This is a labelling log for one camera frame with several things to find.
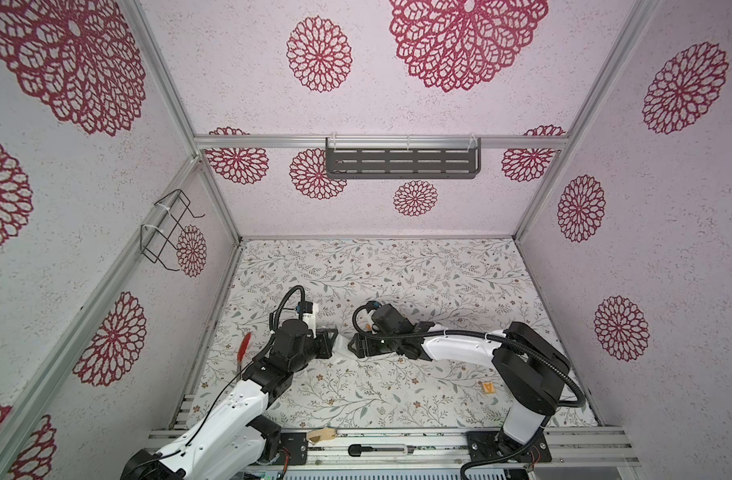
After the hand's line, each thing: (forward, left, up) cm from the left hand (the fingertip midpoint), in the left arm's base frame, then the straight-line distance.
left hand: (335, 337), depth 82 cm
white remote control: (-2, -2, -2) cm, 3 cm away
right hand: (+1, -5, -4) cm, 7 cm away
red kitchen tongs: (-1, +28, -7) cm, 28 cm away
